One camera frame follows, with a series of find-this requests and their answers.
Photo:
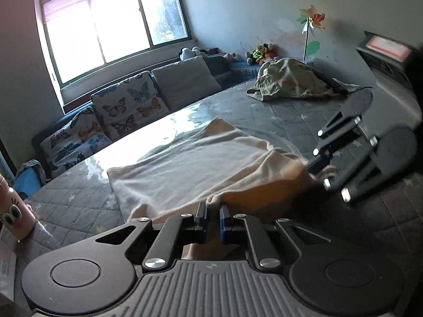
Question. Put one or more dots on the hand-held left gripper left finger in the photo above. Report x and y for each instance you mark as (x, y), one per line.
(202, 219)

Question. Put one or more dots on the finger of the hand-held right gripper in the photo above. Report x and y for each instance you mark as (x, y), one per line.
(347, 165)
(333, 136)

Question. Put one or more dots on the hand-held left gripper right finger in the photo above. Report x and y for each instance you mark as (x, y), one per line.
(224, 221)

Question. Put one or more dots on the cream sweatshirt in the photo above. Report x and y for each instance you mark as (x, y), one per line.
(185, 168)

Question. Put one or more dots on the khaki patterned garment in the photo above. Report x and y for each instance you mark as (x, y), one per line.
(290, 79)

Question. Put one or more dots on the black box with red label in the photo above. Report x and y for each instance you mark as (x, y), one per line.
(383, 48)

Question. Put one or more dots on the brown teddy bear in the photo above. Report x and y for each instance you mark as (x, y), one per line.
(266, 51)

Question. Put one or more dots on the green plush toy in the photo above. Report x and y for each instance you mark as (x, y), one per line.
(255, 55)

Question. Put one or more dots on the colourful paper pinwheel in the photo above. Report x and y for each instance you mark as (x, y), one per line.
(310, 19)

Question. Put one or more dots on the pink plush pig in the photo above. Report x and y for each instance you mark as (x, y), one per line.
(230, 56)

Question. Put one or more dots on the dark blue sofa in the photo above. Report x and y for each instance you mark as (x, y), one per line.
(219, 67)

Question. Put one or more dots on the butterfly print cushion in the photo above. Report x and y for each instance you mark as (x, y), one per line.
(129, 105)
(74, 142)

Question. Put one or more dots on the plain grey cushion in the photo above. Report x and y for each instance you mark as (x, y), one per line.
(185, 82)

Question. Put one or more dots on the white plush toy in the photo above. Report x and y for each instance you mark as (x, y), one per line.
(190, 53)

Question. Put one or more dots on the blue chair with grey cloth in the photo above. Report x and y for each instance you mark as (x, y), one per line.
(28, 183)

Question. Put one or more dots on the pink bottle with cartoon eyes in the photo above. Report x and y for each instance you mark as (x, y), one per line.
(15, 211)

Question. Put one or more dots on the pink and white tissue box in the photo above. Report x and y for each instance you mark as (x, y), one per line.
(6, 267)

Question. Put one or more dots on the large window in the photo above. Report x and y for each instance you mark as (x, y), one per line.
(115, 26)

